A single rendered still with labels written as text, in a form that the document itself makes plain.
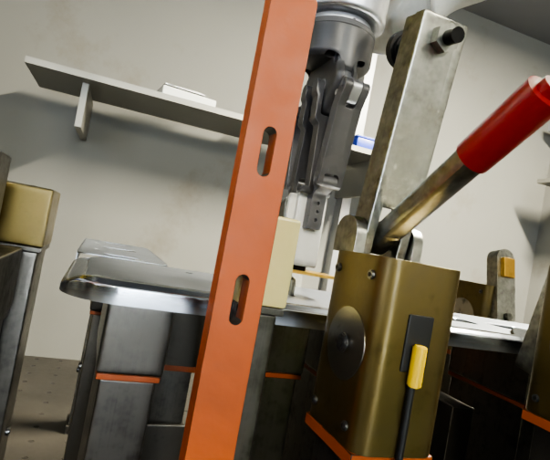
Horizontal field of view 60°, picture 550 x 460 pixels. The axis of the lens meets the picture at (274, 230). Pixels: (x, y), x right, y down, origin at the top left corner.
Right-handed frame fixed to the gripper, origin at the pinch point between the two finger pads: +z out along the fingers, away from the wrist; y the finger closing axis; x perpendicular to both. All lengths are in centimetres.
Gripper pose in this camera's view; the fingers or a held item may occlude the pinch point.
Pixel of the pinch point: (302, 229)
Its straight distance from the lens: 46.9
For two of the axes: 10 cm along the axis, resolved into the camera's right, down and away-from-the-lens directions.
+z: -1.8, 9.8, -0.3
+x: -9.2, -1.8, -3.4
